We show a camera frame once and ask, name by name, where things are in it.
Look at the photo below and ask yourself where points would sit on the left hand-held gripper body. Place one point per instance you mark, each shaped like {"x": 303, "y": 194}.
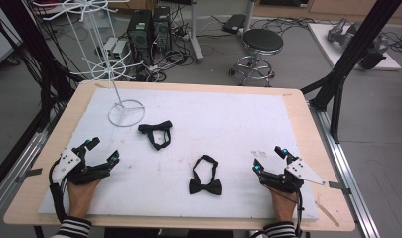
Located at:
{"x": 69, "y": 162}

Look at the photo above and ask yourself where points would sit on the white foam board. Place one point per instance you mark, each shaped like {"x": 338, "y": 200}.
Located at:
{"x": 221, "y": 132}

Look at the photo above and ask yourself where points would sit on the black bow tie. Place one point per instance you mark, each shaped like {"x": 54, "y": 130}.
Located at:
{"x": 162, "y": 125}
{"x": 205, "y": 187}

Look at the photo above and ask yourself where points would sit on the aluminium rail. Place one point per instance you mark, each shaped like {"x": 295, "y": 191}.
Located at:
{"x": 23, "y": 162}
{"x": 357, "y": 205}

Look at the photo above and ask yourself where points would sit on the thin wooden stick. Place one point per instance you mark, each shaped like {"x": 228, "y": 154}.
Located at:
{"x": 327, "y": 214}

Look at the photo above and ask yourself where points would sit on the light wooden table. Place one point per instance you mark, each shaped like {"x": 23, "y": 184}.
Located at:
{"x": 304, "y": 132}

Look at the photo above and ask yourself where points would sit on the wooden cabinet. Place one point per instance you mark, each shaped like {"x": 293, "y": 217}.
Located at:
{"x": 321, "y": 10}

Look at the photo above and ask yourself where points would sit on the black computer tower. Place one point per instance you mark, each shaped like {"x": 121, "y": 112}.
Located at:
{"x": 162, "y": 29}
{"x": 139, "y": 36}

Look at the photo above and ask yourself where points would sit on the grey desk leg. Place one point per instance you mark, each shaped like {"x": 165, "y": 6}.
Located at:
{"x": 196, "y": 39}
{"x": 249, "y": 15}

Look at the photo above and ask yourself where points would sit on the white floor platform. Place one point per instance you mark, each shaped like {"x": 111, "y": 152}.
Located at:
{"x": 321, "y": 39}

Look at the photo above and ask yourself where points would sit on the black metal frame strut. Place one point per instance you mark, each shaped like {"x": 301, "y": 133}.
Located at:
{"x": 354, "y": 49}

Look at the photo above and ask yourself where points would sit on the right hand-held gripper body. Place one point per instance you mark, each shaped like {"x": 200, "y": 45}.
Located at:
{"x": 301, "y": 170}

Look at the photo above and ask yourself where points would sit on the person's left hand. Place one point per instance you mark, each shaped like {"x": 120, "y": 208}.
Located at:
{"x": 80, "y": 198}

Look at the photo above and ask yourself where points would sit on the grey robot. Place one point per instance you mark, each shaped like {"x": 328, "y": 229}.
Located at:
{"x": 340, "y": 33}

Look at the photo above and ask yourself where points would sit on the black round stool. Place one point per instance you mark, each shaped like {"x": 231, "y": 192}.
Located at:
{"x": 263, "y": 39}

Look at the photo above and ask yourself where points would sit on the flat black box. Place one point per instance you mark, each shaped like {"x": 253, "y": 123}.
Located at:
{"x": 234, "y": 23}

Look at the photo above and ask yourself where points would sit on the person's right hand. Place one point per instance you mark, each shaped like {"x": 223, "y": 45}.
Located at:
{"x": 284, "y": 206}

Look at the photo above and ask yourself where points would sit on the small white box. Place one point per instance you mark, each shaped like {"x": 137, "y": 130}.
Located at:
{"x": 109, "y": 46}
{"x": 120, "y": 49}

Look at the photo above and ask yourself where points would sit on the grey metal bracket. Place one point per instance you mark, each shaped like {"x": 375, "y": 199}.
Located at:
{"x": 29, "y": 173}
{"x": 339, "y": 186}

